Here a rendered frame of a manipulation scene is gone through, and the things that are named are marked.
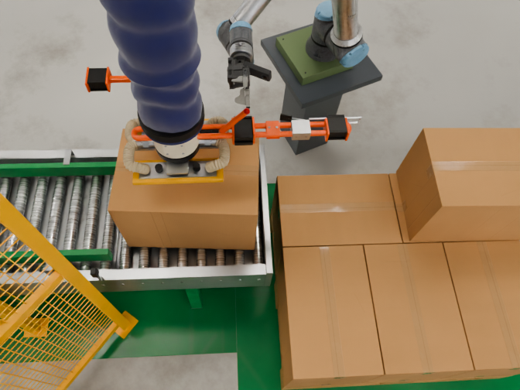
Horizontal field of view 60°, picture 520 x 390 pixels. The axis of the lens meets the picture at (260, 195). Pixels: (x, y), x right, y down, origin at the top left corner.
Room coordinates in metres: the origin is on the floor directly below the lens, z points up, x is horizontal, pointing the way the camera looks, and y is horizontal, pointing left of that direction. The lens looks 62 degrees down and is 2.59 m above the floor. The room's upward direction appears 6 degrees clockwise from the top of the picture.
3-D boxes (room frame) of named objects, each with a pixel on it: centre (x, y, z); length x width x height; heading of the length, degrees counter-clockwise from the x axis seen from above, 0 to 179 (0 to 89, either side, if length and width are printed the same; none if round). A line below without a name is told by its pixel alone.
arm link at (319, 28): (1.84, -0.26, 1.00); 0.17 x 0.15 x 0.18; 33
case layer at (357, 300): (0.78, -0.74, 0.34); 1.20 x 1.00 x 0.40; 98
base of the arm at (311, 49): (1.85, -0.26, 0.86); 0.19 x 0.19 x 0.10
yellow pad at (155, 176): (0.85, 0.32, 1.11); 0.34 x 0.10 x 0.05; 99
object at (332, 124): (1.03, -0.26, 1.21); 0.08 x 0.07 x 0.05; 99
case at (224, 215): (0.94, 0.31, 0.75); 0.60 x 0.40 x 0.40; 94
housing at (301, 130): (1.01, -0.13, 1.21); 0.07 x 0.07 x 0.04; 9
